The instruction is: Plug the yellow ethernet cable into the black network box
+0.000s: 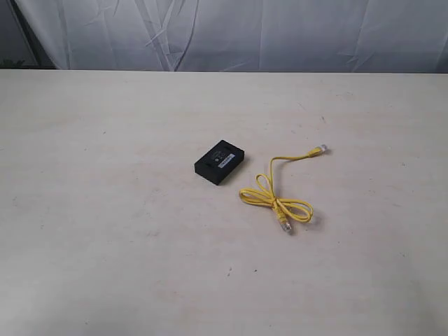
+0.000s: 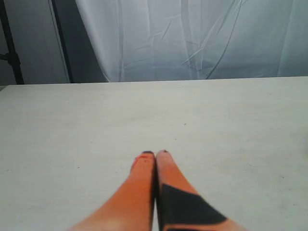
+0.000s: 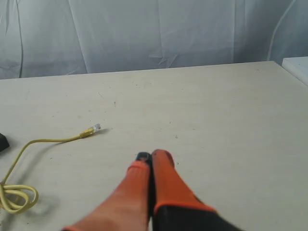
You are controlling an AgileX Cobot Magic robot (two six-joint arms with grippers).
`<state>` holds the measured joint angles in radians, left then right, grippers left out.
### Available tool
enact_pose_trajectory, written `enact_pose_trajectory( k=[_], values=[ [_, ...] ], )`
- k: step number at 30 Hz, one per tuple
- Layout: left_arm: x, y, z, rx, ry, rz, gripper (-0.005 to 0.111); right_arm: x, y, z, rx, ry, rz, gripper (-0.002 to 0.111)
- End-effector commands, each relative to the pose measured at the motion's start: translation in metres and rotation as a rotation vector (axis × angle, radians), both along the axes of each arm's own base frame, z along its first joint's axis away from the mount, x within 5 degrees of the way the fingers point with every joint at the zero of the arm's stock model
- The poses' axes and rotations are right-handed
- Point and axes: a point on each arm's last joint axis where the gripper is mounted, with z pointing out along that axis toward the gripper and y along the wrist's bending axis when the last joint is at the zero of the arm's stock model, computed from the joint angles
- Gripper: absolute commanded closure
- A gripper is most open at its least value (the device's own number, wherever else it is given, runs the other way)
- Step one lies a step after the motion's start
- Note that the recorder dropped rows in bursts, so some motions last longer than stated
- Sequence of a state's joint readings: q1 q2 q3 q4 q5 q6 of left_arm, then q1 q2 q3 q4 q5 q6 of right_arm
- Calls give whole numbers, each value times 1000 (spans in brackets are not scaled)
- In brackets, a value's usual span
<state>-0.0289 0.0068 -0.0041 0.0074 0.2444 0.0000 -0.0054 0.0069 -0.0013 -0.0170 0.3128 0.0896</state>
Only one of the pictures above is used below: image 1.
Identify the small black box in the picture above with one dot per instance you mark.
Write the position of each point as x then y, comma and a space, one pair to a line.
219, 162

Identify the grey backdrop curtain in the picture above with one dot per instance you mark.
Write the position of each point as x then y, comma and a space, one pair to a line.
290, 36

